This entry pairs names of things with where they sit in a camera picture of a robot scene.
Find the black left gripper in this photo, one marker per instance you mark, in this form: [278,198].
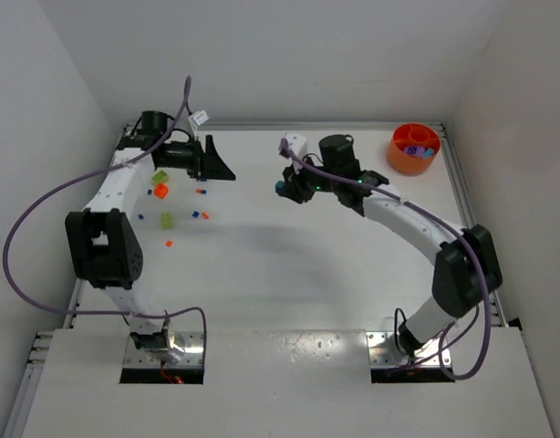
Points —
[202,160]

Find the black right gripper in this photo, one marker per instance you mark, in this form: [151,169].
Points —
[299,185]

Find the yellow-green lego brick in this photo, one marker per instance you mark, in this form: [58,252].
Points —
[160,177]

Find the pale green lego brick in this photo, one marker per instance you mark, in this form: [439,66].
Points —
[167,221]

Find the purple lego brick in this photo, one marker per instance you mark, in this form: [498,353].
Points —
[414,150]

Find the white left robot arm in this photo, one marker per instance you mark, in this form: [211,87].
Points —
[104,248]

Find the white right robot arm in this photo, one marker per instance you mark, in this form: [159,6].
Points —
[466,266]

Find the orange round lego piece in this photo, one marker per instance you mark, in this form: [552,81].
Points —
[161,190]

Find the orange divided round container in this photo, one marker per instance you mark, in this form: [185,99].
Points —
[412,134]

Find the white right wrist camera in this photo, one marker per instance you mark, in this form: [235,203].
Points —
[293,143]

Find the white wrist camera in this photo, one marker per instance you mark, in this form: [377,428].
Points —
[293,143]
[198,118]

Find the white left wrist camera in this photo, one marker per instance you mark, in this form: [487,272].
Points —
[198,118]

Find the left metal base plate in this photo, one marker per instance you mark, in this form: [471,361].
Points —
[176,350]

